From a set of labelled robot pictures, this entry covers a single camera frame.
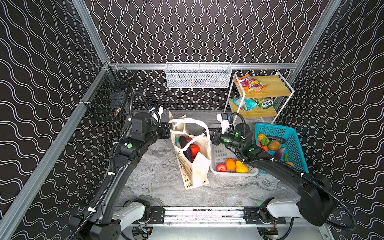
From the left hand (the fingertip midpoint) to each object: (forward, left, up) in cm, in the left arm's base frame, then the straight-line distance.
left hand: (173, 123), depth 69 cm
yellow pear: (-7, -35, -28) cm, 46 cm away
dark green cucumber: (+17, -63, -32) cm, 73 cm away
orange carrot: (+9, -54, -32) cm, 64 cm away
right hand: (+1, -14, -6) cm, 15 cm away
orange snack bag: (+28, -40, +2) cm, 49 cm away
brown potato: (+10, -59, -30) cm, 67 cm away
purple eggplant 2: (+5, -62, -34) cm, 71 cm away
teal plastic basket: (+10, -70, -29) cm, 77 cm away
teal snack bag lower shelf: (+33, -44, -16) cm, 57 cm away
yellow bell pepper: (+17, -53, -30) cm, 63 cm away
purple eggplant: (+5, -2, -22) cm, 23 cm away
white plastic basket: (+4, -25, -33) cm, 42 cm away
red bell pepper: (+1, -9, -23) cm, 25 cm away
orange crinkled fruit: (-5, -30, -29) cm, 42 cm away
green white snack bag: (+34, -56, -16) cm, 68 cm away
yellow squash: (-2, -66, -32) cm, 73 cm away
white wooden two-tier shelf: (+24, -45, -3) cm, 51 cm away
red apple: (-7, -25, -29) cm, 39 cm away
